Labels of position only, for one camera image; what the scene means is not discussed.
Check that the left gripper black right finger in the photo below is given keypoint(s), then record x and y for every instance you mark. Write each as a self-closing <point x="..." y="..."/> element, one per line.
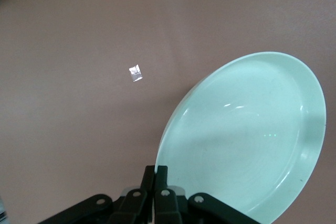
<point x="165" y="203"/>

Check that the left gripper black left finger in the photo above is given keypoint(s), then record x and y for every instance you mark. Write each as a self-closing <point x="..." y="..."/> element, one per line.
<point x="136" y="203"/>

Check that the pale green round plate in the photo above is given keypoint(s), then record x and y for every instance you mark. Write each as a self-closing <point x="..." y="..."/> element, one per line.
<point x="241" y="140"/>

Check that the small clear tape square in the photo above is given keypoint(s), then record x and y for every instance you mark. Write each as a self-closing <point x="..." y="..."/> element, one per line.
<point x="136" y="73"/>

